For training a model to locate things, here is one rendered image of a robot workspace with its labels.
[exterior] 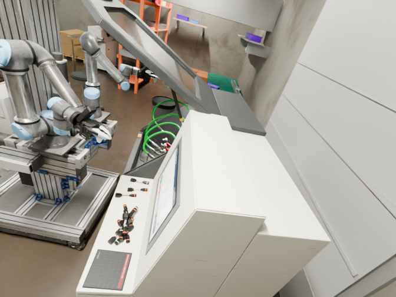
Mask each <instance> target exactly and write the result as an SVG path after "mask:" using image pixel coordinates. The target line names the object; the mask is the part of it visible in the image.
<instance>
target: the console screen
mask: <svg viewBox="0 0 396 297"><path fill-rule="evenodd" d="M181 172H182V136H181V138H180V140H179V142H178V143H177V146H176V147H175V149H174V151H173V152H172V154H171V156H170V158H169V160H168V162H167V164H166V165H165V167H164V169H163V171H162V173H161V175H160V177H159V179H158V181H157V188H156V195H155V199H154V206H153V212H152V217H151V223H150V230H149V234H148V241H147V248H146V255H147V254H148V252H149V250H150V249H151V247H152V246H153V245H154V243H155V242H156V240H157V239H158V237H159V236H160V235H161V233H162V231H163V230H164V228H165V227H166V226H167V224H168V223H169V221H170V220H171V218H172V217H173V216H174V214H175V213H176V211H177V209H178V208H179V207H180V195H181Z"/></svg>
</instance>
